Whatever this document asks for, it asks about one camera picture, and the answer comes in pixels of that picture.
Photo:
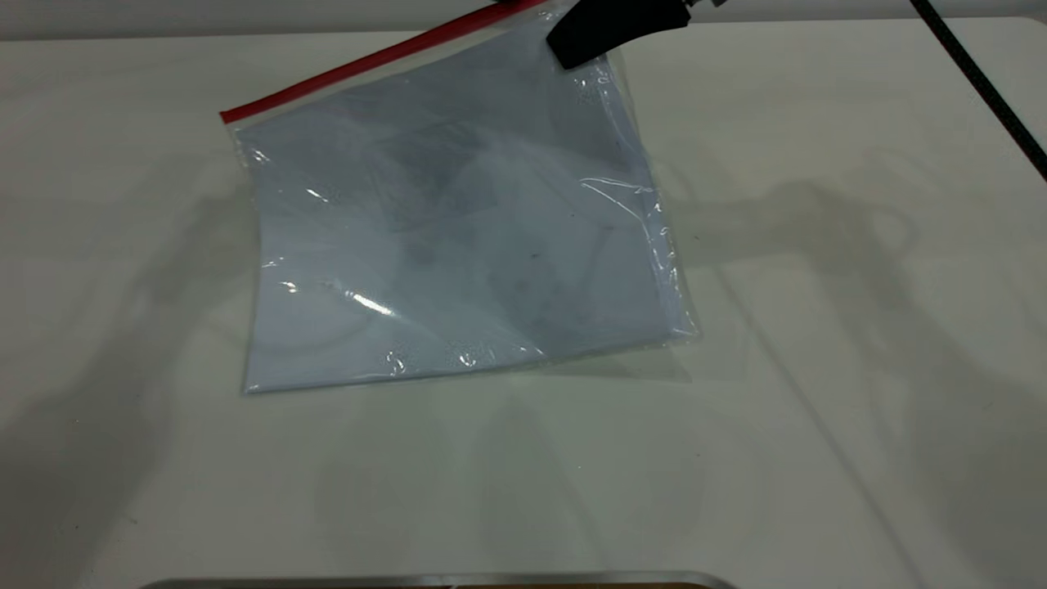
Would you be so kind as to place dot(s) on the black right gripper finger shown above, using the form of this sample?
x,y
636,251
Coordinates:
x,y
609,24

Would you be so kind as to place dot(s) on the clear zip bag red zipper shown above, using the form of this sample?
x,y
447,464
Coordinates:
x,y
458,245

